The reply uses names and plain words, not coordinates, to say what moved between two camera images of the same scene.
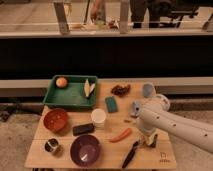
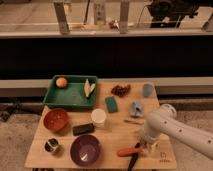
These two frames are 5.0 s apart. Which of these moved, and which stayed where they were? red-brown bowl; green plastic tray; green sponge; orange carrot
Moved: orange carrot
Stayed: green sponge; green plastic tray; red-brown bowl
